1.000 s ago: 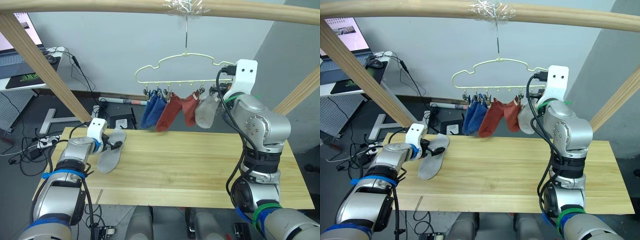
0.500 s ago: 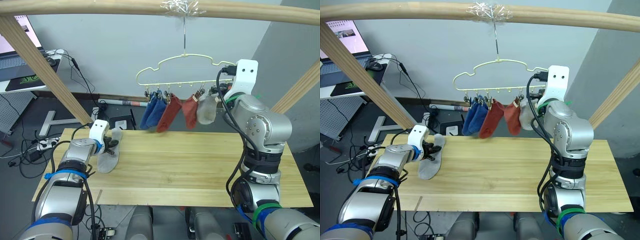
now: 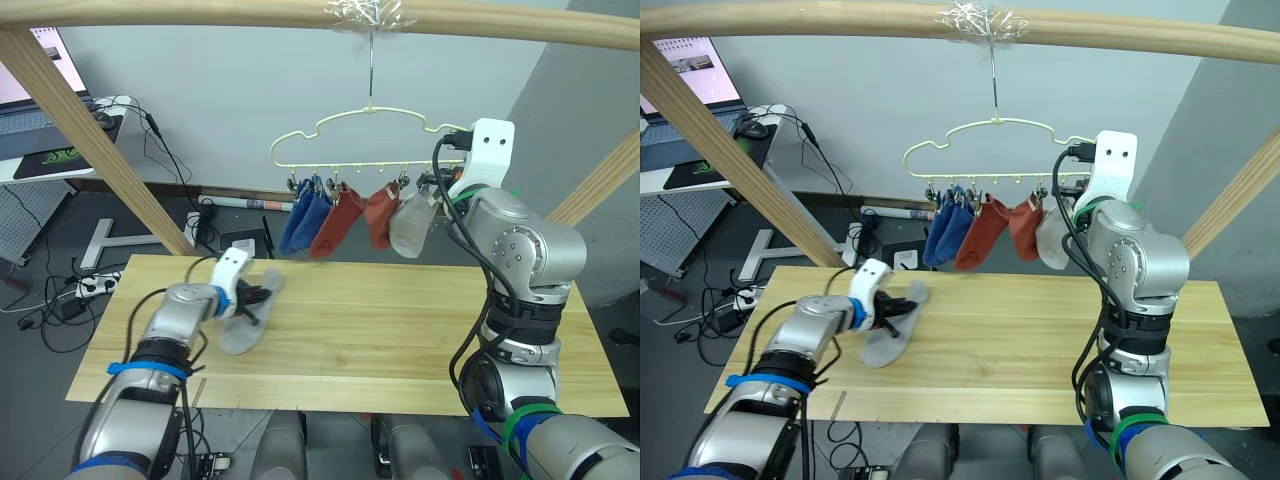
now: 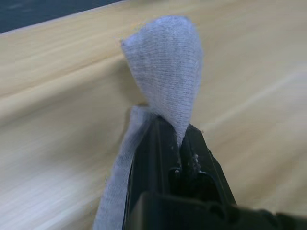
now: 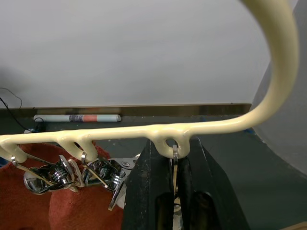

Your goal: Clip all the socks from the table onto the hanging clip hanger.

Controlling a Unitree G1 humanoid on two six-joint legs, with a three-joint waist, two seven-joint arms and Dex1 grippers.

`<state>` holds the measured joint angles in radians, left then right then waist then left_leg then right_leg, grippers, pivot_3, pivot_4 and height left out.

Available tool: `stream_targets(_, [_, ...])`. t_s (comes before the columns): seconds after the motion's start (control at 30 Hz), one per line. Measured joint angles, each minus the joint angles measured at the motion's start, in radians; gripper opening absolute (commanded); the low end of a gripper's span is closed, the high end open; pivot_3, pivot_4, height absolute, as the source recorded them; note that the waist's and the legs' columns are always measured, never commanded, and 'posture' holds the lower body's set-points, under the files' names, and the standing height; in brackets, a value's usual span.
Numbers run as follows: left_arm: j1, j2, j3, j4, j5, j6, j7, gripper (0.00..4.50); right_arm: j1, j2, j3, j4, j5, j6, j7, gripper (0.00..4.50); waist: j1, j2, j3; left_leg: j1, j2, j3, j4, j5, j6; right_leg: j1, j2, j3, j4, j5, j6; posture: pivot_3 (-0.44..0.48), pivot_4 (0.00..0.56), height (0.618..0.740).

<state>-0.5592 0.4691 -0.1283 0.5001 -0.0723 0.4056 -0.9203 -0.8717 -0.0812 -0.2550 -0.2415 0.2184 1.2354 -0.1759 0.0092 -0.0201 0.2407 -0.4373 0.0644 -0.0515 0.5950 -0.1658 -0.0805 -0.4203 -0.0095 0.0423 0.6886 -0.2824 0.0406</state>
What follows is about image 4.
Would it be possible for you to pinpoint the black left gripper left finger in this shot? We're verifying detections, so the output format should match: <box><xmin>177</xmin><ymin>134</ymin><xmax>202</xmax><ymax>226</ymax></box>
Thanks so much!
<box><xmin>123</xmin><ymin>115</ymin><xmax>181</xmax><ymax>230</ymax></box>

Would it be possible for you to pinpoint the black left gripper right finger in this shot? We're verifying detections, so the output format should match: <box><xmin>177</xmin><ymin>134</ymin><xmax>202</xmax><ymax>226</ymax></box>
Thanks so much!
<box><xmin>180</xmin><ymin>123</ymin><xmax>237</xmax><ymax>206</ymax></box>

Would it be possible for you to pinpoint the light grey sock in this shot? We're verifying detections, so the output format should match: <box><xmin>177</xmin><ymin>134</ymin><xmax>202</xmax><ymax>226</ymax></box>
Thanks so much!
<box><xmin>92</xmin><ymin>15</ymin><xmax>205</xmax><ymax>230</ymax></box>

